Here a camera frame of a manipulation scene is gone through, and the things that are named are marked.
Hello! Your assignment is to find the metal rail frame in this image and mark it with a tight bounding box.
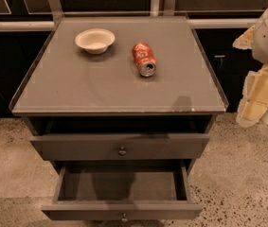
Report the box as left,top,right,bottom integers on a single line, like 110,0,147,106
0,0,268,31

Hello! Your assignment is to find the grey top drawer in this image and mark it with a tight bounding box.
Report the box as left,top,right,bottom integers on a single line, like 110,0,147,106
30,133,209,161

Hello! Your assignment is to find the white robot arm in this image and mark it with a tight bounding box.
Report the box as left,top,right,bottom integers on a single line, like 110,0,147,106
233,8,268,128

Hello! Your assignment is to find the grey open middle drawer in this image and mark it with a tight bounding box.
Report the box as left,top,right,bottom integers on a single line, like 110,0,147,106
42,160,203,221

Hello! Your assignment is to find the round top drawer knob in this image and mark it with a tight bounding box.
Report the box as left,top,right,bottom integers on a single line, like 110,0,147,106
118,147,127,156

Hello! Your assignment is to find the white paper bowl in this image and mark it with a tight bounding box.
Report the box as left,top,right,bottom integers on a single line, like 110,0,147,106
75,28,116,55

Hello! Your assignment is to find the round drawer knob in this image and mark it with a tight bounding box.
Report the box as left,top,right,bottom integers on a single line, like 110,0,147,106
118,147,127,156
121,213,129,222

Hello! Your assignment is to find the red soda can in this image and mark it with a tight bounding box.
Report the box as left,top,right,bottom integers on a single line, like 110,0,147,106
132,43,156,78

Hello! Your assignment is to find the grey drawer cabinet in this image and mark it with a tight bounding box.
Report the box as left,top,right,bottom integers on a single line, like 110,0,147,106
9,15,229,175

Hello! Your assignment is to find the round middle drawer knob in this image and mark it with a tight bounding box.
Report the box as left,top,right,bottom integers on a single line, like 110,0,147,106
121,213,129,222

